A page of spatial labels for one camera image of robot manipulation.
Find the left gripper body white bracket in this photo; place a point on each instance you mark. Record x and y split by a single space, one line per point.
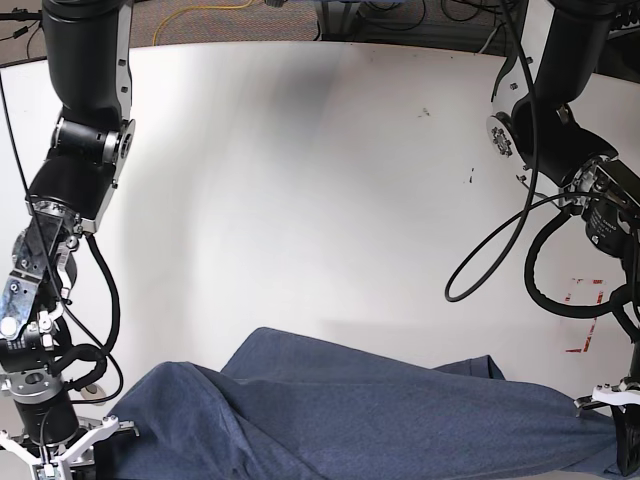
621 395

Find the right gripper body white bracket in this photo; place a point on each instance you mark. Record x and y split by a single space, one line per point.
53 432

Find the dark blue T-shirt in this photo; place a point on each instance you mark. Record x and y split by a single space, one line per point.
287 406

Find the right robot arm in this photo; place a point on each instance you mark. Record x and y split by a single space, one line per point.
87 46

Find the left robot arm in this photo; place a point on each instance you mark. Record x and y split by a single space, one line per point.
556 48

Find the red tape rectangle marking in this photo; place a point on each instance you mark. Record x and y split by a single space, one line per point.
576 334

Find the left table cable grommet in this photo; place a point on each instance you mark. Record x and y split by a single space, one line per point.
93 392

